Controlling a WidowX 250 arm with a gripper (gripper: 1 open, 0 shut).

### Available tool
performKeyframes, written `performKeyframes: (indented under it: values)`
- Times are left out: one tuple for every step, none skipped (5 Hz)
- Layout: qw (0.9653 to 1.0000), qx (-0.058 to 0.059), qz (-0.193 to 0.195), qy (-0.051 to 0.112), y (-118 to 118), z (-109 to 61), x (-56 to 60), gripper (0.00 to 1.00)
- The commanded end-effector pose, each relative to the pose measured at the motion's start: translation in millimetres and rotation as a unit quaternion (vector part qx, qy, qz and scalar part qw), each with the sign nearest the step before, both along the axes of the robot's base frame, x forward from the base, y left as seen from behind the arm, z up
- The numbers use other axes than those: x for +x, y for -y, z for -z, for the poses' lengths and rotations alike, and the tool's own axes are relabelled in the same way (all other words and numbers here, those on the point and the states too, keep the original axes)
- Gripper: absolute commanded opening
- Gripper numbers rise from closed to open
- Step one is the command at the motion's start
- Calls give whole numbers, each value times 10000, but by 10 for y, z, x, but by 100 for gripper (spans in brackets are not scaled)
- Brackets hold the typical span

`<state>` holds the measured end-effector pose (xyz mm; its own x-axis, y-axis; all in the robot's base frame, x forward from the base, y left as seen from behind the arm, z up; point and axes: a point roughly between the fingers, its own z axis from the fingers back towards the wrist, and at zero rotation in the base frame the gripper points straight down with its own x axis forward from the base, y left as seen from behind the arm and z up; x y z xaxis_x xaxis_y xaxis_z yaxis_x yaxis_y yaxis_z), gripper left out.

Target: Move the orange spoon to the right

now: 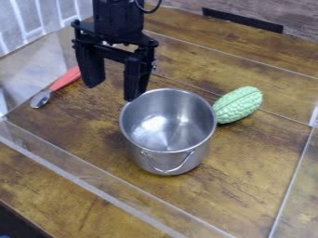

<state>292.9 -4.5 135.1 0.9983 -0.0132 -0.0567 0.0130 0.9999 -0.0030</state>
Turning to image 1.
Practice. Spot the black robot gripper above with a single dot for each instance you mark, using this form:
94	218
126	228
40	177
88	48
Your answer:
117	25

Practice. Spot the orange handled metal spoon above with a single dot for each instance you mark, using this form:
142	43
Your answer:
41	98

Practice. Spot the stainless steel pot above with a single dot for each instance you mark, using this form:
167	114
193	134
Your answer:
167	125

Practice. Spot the green bitter melon toy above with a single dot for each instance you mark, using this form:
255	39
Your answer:
236	104

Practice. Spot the clear acrylic enclosure wall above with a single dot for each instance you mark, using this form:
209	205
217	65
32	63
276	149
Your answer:
66	176

